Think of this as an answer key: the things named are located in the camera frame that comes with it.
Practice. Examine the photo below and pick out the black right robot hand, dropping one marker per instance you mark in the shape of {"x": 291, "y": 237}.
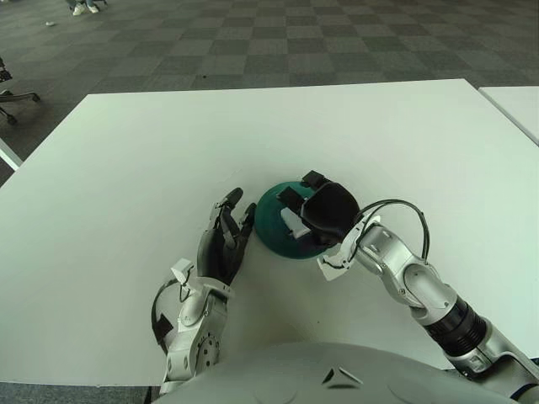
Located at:
{"x": 332, "y": 210}

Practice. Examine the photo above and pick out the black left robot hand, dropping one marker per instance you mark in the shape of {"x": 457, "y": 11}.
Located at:
{"x": 219, "y": 252}

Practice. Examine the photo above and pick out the white charger plug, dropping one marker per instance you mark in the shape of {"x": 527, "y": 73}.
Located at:
{"x": 297, "y": 225}

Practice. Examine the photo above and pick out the teal green round plate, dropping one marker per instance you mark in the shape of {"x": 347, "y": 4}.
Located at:
{"x": 269, "y": 227}

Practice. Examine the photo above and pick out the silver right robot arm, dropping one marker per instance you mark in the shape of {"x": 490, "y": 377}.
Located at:
{"x": 412, "y": 278}

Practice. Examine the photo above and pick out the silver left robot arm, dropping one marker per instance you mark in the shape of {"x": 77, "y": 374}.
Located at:
{"x": 193, "y": 332}

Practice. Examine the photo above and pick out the grey robot torso shell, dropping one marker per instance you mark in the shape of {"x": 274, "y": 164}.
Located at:
{"x": 316, "y": 374}

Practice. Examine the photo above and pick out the white rectangular table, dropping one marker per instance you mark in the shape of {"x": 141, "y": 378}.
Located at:
{"x": 516, "y": 107}
{"x": 8, "y": 156}

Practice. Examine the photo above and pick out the black office chair base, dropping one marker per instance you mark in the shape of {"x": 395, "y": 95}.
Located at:
{"x": 21, "y": 97}

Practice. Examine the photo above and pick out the white sneaker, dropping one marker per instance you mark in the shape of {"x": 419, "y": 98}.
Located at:
{"x": 78, "y": 11}
{"x": 92, "y": 8}

